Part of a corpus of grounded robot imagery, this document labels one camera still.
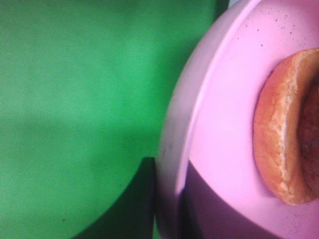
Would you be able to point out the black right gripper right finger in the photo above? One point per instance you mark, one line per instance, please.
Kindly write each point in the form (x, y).
(204, 215)

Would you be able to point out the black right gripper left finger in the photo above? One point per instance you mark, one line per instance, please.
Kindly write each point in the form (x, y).
(132, 215)

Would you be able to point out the pink round plate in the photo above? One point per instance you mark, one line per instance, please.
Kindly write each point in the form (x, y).
(210, 117)

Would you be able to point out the burger with lettuce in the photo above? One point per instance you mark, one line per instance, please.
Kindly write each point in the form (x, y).
(276, 147)

